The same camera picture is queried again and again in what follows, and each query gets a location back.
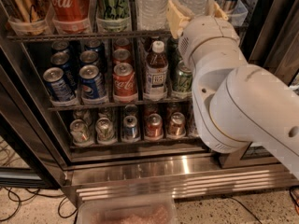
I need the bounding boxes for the front green LaCroix can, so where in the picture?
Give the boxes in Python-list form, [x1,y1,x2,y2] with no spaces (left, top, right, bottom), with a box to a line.
[172,61,192,93]

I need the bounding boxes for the glass fridge door right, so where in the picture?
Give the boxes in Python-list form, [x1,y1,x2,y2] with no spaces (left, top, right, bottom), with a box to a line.
[219,0,299,169]

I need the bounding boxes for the front left Pepsi can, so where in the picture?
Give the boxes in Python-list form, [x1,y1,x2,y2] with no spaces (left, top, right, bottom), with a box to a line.
[43,67,75,102]

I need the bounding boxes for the black floor cable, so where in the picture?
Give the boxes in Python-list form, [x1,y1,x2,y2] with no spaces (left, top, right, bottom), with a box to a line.
[0,186,78,222]

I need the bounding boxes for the shelf white can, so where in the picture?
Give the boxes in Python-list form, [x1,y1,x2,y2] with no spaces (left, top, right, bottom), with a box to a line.
[95,117,116,145]
[70,119,91,145]

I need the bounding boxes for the brown tea bottle white cap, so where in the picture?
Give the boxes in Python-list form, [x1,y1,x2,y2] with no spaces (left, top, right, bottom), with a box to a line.
[145,41,168,100]

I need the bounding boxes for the pepsi can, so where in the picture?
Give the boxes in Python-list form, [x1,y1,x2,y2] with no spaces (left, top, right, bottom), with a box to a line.
[79,65,107,105]
[43,67,75,102]

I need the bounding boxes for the gold can top shelf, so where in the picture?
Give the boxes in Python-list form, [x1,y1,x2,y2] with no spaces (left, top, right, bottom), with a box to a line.
[3,0,49,35]

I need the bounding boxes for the stainless steel fridge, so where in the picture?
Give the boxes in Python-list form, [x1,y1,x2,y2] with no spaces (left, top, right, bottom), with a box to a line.
[0,0,298,204]

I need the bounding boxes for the bottom shelf left white can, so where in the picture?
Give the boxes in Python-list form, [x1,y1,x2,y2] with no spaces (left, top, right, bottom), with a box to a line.
[70,119,91,145]

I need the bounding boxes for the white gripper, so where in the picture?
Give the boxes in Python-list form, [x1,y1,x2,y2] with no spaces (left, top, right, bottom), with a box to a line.
[166,0,244,69]

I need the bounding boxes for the bottom shelf blue can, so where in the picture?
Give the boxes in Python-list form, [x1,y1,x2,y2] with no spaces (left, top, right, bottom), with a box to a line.
[123,116,138,140]

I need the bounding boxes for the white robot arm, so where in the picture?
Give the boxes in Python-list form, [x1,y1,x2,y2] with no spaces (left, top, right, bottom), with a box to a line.
[166,0,299,178]

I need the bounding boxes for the bottom shelf orange can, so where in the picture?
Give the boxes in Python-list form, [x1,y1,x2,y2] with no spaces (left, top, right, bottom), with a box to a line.
[167,112,186,138]

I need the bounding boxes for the red Coca-Cola can top shelf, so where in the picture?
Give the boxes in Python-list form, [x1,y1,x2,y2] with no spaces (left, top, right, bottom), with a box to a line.
[50,0,90,34]

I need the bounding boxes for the clear plastic bin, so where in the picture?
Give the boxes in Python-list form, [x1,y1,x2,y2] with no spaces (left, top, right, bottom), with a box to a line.
[76,194,178,224]

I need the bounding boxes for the green LaCroix can top shelf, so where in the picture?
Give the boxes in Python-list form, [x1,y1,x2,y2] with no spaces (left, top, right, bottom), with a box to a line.
[97,0,130,32]

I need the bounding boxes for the front red Coca-Cola can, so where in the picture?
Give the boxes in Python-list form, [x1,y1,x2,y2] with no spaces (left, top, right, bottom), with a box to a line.
[113,63,137,102]

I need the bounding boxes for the bottom shelf red can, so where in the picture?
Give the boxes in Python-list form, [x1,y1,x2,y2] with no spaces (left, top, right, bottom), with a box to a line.
[145,113,163,140]

